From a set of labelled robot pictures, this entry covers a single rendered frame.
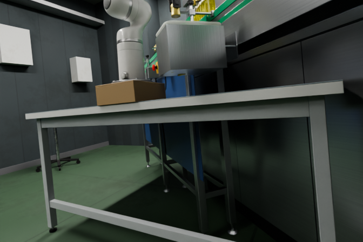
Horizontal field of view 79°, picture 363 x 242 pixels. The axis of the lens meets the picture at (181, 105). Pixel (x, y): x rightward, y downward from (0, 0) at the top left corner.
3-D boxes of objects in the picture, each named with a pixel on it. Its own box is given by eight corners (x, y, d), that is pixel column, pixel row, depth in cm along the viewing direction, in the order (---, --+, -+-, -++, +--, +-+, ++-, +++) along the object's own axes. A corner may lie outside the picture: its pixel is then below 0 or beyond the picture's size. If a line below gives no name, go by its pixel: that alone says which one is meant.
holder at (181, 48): (240, 66, 83) (236, 25, 83) (170, 69, 74) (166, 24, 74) (217, 73, 100) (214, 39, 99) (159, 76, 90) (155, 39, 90)
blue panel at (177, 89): (226, 94, 113) (223, 60, 113) (195, 96, 107) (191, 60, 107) (157, 102, 263) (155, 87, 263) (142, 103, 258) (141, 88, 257)
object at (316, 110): (345, 342, 63) (325, 94, 62) (47, 232, 138) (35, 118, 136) (341, 314, 71) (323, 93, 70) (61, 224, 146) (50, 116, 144)
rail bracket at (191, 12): (215, 27, 101) (213, 0, 101) (181, 27, 96) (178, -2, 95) (212, 29, 104) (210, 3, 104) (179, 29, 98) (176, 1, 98)
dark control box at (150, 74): (159, 78, 162) (158, 66, 162) (148, 78, 160) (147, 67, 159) (156, 79, 170) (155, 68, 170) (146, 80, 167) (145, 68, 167)
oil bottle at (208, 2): (218, 35, 113) (214, -7, 112) (208, 35, 111) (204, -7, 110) (213, 39, 118) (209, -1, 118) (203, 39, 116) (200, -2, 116)
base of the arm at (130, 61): (140, 80, 92) (136, 35, 92) (102, 84, 98) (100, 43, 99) (159, 83, 110) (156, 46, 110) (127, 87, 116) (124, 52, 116)
